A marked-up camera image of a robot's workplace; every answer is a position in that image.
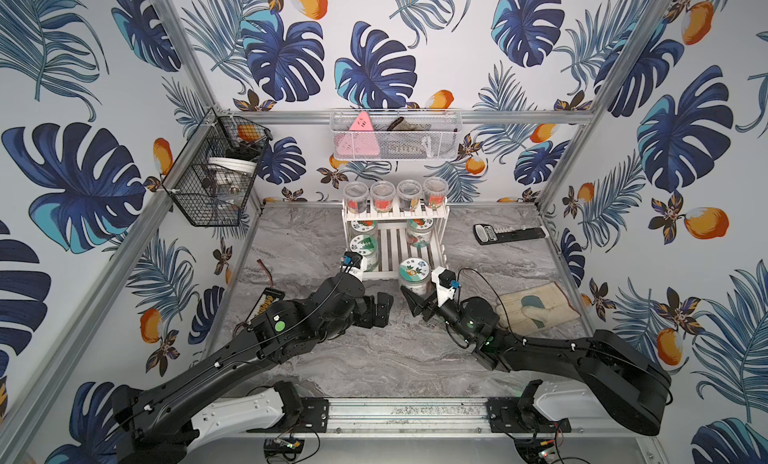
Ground jar with pineapple lid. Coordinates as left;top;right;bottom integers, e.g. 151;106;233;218
398;257;431;297

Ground jar with green tree lid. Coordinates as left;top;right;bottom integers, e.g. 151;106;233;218
349;235;380;272

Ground jar with strawberry lid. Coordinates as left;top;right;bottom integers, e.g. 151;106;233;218
406;218;434;248

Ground white slatted wooden shelf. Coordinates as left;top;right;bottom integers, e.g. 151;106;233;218
341;199;451;280

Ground jar with tomato lid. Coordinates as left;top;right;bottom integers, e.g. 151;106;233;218
349;220;378;237

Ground clear seed container dark seeds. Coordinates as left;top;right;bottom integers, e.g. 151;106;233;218
396;179;423;212

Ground clear seed container red label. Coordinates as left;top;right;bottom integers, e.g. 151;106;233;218
423;176;449;210

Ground clear seed container front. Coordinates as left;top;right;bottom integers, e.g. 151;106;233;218
370;180;396;213

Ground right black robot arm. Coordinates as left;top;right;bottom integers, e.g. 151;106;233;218
401;287;672;436

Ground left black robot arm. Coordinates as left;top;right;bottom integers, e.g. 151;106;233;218
112;272;394;463

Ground pink triangular packet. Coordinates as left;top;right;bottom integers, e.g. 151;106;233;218
334;112;381;160

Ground white bowl in basket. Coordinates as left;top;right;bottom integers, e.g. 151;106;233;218
208;157;257;175

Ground aluminium mounting rail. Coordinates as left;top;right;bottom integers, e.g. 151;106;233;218
163;395;656;439

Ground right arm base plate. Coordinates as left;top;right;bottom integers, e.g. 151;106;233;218
486;379;558;434

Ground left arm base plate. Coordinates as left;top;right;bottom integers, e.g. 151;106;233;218
246;381;330;434

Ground white mesh wall basket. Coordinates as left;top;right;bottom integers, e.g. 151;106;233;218
329;108;464;161

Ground black wire basket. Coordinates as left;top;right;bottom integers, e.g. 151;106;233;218
161;108;273;227

